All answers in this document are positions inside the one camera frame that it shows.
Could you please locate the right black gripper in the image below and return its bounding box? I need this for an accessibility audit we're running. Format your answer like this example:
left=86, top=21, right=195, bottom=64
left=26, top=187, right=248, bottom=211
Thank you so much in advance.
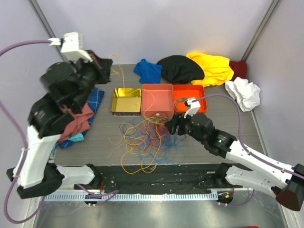
left=164, top=109, right=207, bottom=145

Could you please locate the orange thin cable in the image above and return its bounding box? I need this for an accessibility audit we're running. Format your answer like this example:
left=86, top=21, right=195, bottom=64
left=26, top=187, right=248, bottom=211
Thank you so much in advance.
left=108, top=54, right=157, bottom=119
left=107, top=114, right=174, bottom=174

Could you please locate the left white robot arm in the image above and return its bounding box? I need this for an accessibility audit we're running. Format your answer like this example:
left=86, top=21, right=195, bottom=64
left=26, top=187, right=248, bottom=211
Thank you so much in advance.
left=7, top=50, right=113, bottom=199

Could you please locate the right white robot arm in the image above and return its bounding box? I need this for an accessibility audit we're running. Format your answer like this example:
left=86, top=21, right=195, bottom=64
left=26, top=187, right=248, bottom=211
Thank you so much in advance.
left=165, top=114, right=304, bottom=211

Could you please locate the salmon pink plastic box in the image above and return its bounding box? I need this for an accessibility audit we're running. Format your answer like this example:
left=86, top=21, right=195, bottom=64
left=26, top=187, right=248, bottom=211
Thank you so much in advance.
left=141, top=84, right=174, bottom=118

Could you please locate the orange plastic box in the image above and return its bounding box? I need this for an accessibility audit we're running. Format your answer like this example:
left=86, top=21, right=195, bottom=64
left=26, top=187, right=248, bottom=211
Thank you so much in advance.
left=173, top=85, right=205, bottom=113

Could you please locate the gold metal tin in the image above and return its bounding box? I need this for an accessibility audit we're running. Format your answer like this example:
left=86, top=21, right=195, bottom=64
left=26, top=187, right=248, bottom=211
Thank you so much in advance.
left=111, top=88, right=142, bottom=116

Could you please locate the black cloth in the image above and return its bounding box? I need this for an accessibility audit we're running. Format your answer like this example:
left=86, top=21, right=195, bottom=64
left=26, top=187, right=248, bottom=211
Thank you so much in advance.
left=156, top=55, right=205, bottom=84

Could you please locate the salmon red cloth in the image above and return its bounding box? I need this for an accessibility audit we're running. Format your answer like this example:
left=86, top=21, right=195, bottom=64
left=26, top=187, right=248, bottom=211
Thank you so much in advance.
left=57, top=103, right=94, bottom=143

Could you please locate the yellow cloth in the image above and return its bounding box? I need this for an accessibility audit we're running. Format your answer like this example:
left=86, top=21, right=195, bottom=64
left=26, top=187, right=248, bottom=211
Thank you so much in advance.
left=186, top=52, right=234, bottom=87

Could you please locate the teal cloth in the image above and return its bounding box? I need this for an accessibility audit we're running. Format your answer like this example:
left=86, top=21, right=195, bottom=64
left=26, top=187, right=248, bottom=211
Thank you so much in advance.
left=69, top=133, right=84, bottom=143

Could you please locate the white cloth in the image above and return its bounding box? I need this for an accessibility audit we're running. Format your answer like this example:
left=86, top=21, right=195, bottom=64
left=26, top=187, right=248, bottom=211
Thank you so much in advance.
left=225, top=77, right=261, bottom=112

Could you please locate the dark red cloth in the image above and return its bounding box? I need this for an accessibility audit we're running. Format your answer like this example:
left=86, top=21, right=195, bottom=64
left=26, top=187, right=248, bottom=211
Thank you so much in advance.
left=229, top=60, right=247, bottom=81

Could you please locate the red thin cable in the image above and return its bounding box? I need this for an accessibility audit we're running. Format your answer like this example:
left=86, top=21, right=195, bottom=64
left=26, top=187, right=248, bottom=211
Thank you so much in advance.
left=135, top=118, right=176, bottom=152

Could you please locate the blue thin cable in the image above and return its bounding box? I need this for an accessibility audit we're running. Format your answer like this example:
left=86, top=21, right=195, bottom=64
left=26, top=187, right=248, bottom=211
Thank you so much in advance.
left=118, top=118, right=187, bottom=169

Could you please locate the grey coiled cable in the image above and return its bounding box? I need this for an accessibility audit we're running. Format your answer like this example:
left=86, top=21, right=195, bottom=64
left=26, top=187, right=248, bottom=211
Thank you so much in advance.
left=174, top=97, right=188, bottom=111

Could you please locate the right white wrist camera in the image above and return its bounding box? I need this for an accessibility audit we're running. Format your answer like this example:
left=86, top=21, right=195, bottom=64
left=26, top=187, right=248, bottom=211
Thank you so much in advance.
left=184, top=97, right=201, bottom=119

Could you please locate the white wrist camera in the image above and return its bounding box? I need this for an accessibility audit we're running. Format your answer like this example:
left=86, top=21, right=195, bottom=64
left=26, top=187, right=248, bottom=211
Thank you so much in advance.
left=184, top=97, right=201, bottom=119
left=48, top=32, right=93, bottom=62

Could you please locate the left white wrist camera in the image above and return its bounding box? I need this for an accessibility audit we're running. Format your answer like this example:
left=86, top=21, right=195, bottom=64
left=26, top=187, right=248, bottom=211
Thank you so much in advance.
left=48, top=32, right=93, bottom=62

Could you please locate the dark brown thin cable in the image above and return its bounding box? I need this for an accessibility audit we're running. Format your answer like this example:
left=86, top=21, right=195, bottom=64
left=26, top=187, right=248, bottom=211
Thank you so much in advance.
left=118, top=118, right=176, bottom=152

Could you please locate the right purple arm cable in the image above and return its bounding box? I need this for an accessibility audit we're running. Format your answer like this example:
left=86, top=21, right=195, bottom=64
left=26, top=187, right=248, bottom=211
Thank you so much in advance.
left=192, top=93, right=304, bottom=179

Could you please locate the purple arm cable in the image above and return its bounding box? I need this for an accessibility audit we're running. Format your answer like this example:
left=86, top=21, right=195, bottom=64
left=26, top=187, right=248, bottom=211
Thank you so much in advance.
left=0, top=39, right=60, bottom=224
left=192, top=93, right=304, bottom=179

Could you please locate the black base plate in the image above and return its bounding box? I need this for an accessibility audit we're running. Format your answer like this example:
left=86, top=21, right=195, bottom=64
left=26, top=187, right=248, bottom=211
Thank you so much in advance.
left=83, top=164, right=232, bottom=195

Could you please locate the white slotted cable duct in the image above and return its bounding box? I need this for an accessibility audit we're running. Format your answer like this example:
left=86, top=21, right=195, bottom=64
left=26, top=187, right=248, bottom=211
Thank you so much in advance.
left=45, top=191, right=218, bottom=202

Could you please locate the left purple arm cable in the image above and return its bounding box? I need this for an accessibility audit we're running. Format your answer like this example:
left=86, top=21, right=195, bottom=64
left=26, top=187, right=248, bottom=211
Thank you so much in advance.
left=0, top=39, right=60, bottom=224

